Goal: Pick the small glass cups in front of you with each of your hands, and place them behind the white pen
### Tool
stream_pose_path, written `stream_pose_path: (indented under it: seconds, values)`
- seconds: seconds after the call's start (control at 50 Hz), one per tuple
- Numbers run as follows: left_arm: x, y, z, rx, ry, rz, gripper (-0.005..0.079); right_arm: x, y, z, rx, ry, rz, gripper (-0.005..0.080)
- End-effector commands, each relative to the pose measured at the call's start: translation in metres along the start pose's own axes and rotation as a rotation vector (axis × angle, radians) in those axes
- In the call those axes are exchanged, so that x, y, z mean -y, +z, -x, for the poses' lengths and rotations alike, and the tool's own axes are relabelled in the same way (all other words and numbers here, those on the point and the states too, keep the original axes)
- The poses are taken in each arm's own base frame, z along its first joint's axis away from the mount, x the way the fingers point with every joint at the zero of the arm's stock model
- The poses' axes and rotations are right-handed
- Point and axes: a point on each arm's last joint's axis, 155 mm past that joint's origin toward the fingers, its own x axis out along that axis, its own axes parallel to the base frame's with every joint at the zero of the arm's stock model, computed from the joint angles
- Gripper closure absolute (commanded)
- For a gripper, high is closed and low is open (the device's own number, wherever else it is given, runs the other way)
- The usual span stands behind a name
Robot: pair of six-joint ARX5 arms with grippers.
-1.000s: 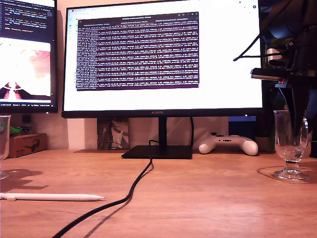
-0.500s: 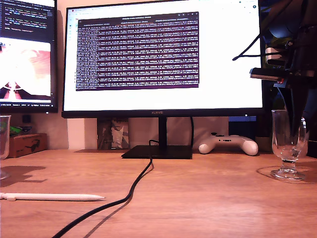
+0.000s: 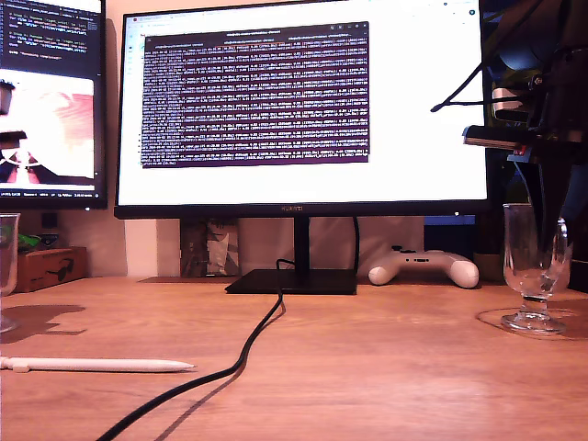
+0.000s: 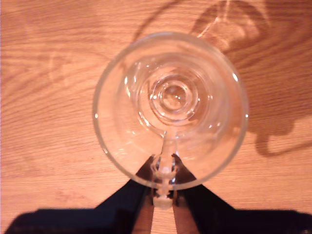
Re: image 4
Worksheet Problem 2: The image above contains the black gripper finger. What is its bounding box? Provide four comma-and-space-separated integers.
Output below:
96, 155, 157, 234
172, 154, 236, 234

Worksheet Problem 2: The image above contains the small footed glass cup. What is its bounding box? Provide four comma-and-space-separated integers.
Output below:
92, 31, 249, 210

